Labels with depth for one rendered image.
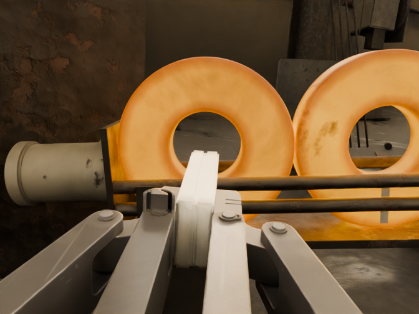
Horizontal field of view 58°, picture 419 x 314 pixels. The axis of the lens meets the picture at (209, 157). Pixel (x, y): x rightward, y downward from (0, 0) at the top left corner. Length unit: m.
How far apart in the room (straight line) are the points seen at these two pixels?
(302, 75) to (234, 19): 5.44
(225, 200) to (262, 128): 0.16
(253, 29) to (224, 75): 8.06
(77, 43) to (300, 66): 2.32
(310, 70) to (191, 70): 2.43
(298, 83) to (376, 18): 5.35
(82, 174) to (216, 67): 0.14
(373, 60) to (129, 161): 0.22
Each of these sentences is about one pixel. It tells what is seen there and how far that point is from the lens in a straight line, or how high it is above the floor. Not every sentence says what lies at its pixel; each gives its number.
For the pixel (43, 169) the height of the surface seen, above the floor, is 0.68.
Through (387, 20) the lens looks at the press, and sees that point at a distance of 8.22.
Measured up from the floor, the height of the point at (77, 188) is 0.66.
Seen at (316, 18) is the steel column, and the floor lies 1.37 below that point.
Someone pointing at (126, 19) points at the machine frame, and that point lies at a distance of 0.55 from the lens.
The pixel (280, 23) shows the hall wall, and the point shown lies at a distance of 8.86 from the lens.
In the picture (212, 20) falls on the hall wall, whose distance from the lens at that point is 7.78.
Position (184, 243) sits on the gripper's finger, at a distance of 0.15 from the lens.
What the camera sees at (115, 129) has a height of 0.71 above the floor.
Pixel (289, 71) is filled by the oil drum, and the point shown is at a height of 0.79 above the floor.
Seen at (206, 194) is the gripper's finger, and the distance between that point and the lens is 0.15.
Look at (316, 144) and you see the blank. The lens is 0.33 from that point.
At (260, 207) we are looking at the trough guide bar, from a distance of 0.32.
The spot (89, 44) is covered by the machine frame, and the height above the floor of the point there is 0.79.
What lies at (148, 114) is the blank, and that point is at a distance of 0.32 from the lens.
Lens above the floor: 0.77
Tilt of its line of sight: 13 degrees down
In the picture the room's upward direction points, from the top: 4 degrees clockwise
